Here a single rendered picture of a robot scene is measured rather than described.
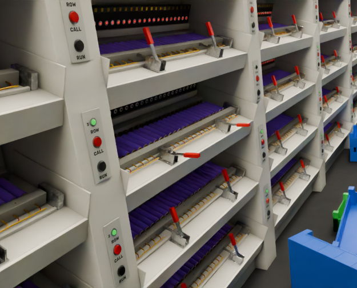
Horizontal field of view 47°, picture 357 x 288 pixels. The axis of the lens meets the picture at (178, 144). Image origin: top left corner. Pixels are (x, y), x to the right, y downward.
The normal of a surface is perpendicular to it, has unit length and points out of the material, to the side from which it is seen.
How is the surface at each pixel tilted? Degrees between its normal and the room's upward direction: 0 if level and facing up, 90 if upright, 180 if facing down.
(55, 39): 90
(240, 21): 90
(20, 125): 111
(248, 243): 20
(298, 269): 90
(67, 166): 90
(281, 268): 0
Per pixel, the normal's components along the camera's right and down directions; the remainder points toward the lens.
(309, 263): -0.84, 0.24
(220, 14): -0.54, 0.28
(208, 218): 0.17, -0.89
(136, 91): 0.83, 0.36
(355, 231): -0.29, -0.83
